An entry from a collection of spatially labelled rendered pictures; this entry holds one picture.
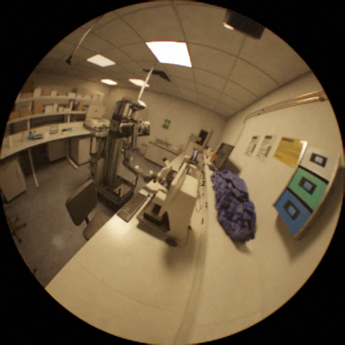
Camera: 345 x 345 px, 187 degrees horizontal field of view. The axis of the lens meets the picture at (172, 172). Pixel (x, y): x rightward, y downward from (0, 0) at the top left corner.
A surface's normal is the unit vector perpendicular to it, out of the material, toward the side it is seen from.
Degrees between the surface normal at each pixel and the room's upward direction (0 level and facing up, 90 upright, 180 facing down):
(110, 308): 0
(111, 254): 0
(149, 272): 0
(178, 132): 90
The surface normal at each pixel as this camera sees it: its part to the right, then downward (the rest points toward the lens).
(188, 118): -0.26, 0.33
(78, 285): 0.37, -0.83
